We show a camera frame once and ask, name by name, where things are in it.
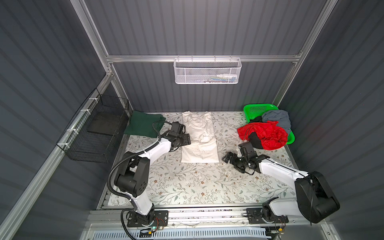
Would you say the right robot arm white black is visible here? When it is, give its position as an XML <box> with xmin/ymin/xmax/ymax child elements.
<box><xmin>222</xmin><ymin>152</ymin><xmax>341</xmax><ymax>224</ymax></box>

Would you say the white printed t shirt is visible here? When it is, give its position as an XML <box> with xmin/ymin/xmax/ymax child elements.
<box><xmin>181</xmin><ymin>111</ymin><xmax>219</xmax><ymax>164</ymax></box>

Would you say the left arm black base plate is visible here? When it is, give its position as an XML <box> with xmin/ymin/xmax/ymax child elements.
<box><xmin>125</xmin><ymin>210</ymin><xmax>169</xmax><ymax>228</ymax></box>

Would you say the red t shirt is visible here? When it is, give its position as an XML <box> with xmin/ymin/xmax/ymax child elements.
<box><xmin>237</xmin><ymin>121</ymin><xmax>288</xmax><ymax>151</ymax></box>

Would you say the white slotted cable duct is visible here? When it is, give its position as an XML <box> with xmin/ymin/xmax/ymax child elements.
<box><xmin>91</xmin><ymin>227</ymin><xmax>271</xmax><ymax>240</ymax></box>

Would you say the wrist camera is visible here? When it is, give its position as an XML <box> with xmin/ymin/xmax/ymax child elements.
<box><xmin>239</xmin><ymin>142</ymin><xmax>258</xmax><ymax>158</ymax></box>
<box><xmin>170</xmin><ymin>122</ymin><xmax>186</xmax><ymax>135</ymax></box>

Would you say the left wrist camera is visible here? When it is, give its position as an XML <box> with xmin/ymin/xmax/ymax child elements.
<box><xmin>170</xmin><ymin>122</ymin><xmax>186</xmax><ymax>135</ymax></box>

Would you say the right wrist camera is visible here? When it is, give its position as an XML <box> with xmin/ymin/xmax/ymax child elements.
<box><xmin>239</xmin><ymin>142</ymin><xmax>258</xmax><ymax>158</ymax></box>

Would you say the folded dark green t shirt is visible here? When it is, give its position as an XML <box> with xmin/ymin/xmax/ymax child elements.
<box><xmin>124</xmin><ymin>111</ymin><xmax>166</xmax><ymax>138</ymax></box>

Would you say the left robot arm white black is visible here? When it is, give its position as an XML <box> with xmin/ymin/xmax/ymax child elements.
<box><xmin>108</xmin><ymin>131</ymin><xmax>191</xmax><ymax>216</ymax></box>

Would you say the green plastic laundry basket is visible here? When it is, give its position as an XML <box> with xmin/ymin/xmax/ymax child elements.
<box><xmin>244</xmin><ymin>104</ymin><xmax>296</xmax><ymax>145</ymax></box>

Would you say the black corrugated cable conduit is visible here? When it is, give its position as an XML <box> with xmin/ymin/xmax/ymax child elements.
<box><xmin>107</xmin><ymin>120</ymin><xmax>173</xmax><ymax>240</ymax></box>

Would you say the grey blue t shirt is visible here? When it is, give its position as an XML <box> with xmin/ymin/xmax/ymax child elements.
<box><xmin>262</xmin><ymin>110</ymin><xmax>292</xmax><ymax>135</ymax></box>

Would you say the black wire mesh basket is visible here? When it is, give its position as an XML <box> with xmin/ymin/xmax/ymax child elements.
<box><xmin>57</xmin><ymin>91</ymin><xmax>130</xmax><ymax>164</ymax></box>

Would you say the aluminium mounting rail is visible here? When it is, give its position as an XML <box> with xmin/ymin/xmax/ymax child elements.
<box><xmin>83</xmin><ymin>204</ymin><xmax>331</xmax><ymax>232</ymax></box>

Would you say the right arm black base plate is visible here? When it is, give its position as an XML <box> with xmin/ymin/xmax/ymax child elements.
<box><xmin>246</xmin><ymin>207</ymin><xmax>289</xmax><ymax>224</ymax></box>

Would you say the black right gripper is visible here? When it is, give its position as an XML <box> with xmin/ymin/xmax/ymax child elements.
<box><xmin>221</xmin><ymin>151</ymin><xmax>248</xmax><ymax>172</ymax></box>

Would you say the white wire mesh basket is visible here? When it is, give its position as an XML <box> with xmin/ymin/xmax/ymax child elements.
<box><xmin>173</xmin><ymin>58</ymin><xmax>242</xmax><ymax>85</ymax></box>

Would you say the white bottle in basket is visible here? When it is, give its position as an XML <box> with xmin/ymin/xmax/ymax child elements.
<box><xmin>217</xmin><ymin>74</ymin><xmax>238</xmax><ymax>82</ymax></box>

